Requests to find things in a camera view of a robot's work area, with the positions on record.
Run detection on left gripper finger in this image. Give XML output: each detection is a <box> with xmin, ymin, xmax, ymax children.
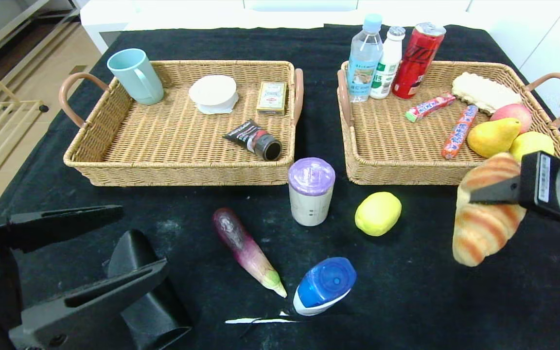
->
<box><xmin>0</xmin><ymin>205</ymin><xmax>124</xmax><ymax>253</ymax></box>
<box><xmin>8</xmin><ymin>260</ymin><xmax>161</xmax><ymax>350</ymax></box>

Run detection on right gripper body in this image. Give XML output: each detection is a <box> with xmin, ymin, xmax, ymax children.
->
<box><xmin>518</xmin><ymin>151</ymin><xmax>560</xmax><ymax>234</ymax></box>

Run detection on croissant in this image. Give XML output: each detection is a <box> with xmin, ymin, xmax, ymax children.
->
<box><xmin>452</xmin><ymin>153</ymin><xmax>527</xmax><ymax>267</ymax></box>

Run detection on black glasses case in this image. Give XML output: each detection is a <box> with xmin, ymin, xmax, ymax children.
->
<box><xmin>107</xmin><ymin>229</ymin><xmax>193</xmax><ymax>350</ymax></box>

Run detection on yellow lemon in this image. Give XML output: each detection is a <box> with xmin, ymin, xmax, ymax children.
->
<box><xmin>355</xmin><ymin>192</ymin><xmax>402</xmax><ymax>237</ymax></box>

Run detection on white bottle blue cap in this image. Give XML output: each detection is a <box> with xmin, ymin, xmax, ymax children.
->
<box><xmin>293</xmin><ymin>257</ymin><xmax>357</xmax><ymax>316</ymax></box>

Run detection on round yellow fruit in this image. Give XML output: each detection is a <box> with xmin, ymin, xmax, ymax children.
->
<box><xmin>509</xmin><ymin>131</ymin><xmax>555</xmax><ymax>163</ymax></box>

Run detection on yellow pear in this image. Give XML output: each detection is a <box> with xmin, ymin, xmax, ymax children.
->
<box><xmin>467</xmin><ymin>118</ymin><xmax>522</xmax><ymax>159</ymax></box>

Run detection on long orange candy roll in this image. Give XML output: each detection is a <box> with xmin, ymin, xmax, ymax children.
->
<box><xmin>441</xmin><ymin>105</ymin><xmax>479</xmax><ymax>160</ymax></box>

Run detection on red peach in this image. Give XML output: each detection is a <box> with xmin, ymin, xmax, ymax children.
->
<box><xmin>490</xmin><ymin>103</ymin><xmax>533</xmax><ymax>134</ymax></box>

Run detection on cream waffle biscuit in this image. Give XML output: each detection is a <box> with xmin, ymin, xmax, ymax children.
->
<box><xmin>452</xmin><ymin>72</ymin><xmax>523</xmax><ymax>116</ymax></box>

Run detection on short pink candy roll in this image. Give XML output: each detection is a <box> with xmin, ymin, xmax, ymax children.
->
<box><xmin>405</xmin><ymin>93</ymin><xmax>456</xmax><ymax>123</ymax></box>

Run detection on thin white strip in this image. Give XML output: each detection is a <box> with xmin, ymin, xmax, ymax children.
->
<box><xmin>225</xmin><ymin>311</ymin><xmax>300</xmax><ymax>324</ymax></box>

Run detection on red cola can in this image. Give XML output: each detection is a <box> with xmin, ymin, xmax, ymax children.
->
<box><xmin>392</xmin><ymin>22</ymin><xmax>446</xmax><ymax>99</ymax></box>

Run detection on purple eggplant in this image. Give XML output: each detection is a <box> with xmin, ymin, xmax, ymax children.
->
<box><xmin>212</xmin><ymin>208</ymin><xmax>288</xmax><ymax>298</ymax></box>

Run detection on white milk bottle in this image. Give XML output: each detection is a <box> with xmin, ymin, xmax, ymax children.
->
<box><xmin>370</xmin><ymin>26</ymin><xmax>406</xmax><ymax>100</ymax></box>

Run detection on light blue mug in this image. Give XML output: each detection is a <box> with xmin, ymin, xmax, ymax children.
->
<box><xmin>107</xmin><ymin>48</ymin><xmax>164</xmax><ymax>105</ymax></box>

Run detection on clear water bottle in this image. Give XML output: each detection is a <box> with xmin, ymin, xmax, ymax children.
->
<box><xmin>347</xmin><ymin>13</ymin><xmax>384</xmax><ymax>103</ymax></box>

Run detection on white cup purple lid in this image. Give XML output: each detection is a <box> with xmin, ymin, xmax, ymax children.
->
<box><xmin>288</xmin><ymin>157</ymin><xmax>336</xmax><ymax>227</ymax></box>

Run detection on white round lidded container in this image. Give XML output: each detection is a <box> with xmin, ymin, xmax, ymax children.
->
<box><xmin>189</xmin><ymin>74</ymin><xmax>239</xmax><ymax>115</ymax></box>

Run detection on black cosmetic tube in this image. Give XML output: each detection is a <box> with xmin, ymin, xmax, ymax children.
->
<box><xmin>224</xmin><ymin>120</ymin><xmax>283</xmax><ymax>162</ymax></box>

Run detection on playing card box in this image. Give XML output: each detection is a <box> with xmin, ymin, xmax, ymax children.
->
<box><xmin>257</xmin><ymin>81</ymin><xmax>288</xmax><ymax>116</ymax></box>

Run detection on white table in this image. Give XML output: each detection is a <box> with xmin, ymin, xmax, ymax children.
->
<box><xmin>80</xmin><ymin>0</ymin><xmax>492</xmax><ymax>55</ymax></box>

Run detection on wicker basket brown handles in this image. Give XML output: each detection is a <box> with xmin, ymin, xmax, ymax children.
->
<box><xmin>337</xmin><ymin>60</ymin><xmax>560</xmax><ymax>187</ymax></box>
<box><xmin>58</xmin><ymin>60</ymin><xmax>305</xmax><ymax>188</ymax></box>

